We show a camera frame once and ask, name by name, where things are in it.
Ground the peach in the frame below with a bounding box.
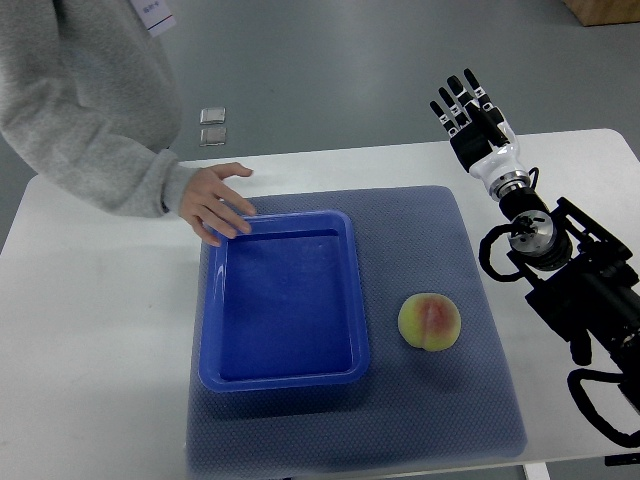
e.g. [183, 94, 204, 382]
[397, 293, 461, 352]

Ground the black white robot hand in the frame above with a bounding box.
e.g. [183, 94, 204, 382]
[430, 69, 532, 201]

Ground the blue plastic tray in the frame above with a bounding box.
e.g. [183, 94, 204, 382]
[197, 210, 370, 393]

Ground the lower floor socket plate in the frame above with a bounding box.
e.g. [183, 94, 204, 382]
[199, 126, 227, 147]

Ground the upper floor socket plate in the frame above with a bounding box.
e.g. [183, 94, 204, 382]
[200, 107, 226, 125]

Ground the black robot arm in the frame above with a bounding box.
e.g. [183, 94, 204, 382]
[479, 169, 639, 448]

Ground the person's bare hand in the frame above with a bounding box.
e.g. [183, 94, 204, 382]
[179, 162, 256, 247]

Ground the cardboard box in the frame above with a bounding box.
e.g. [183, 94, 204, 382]
[563, 0, 639, 27]

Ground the floor socket plate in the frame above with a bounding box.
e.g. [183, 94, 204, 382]
[199, 126, 227, 147]
[200, 107, 226, 125]

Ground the white name tag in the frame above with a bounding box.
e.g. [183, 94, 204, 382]
[130, 0, 176, 37]

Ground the grey sweater forearm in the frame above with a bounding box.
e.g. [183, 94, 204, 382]
[1, 1, 192, 217]

